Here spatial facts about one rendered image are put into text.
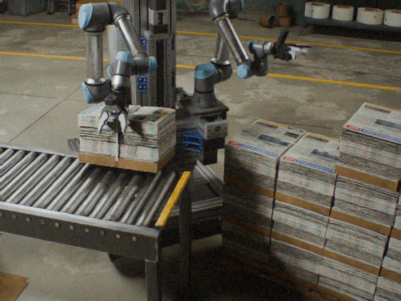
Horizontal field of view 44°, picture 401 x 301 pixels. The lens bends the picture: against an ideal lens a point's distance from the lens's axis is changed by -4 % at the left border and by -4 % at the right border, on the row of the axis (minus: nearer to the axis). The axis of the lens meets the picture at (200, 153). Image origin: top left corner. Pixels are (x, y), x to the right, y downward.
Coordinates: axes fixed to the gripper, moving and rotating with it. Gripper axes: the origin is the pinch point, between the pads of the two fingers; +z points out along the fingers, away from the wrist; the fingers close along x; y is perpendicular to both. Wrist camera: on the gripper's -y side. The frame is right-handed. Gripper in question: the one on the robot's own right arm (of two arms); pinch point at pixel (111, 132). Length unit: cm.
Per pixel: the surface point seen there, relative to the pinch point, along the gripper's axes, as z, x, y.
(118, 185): 21.6, -3.6, 8.1
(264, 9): -302, 18, 635
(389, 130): -16, -115, 21
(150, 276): 55, -27, -8
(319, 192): 13, -89, 39
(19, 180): 25.6, 41.4, 1.1
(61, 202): 31.8, 15.1, -7.5
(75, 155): 10.4, 26.8, 24.6
